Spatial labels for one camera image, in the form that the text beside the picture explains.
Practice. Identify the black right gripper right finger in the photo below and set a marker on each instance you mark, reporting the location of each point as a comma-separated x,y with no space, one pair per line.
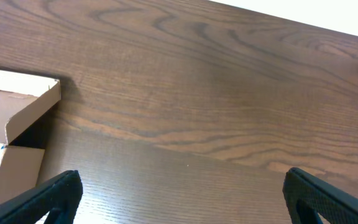
309,199

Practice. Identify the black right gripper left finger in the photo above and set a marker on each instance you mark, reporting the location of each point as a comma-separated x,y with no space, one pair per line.
57,199

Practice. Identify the open cardboard box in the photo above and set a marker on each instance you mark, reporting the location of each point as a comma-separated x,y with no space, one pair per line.
24,99

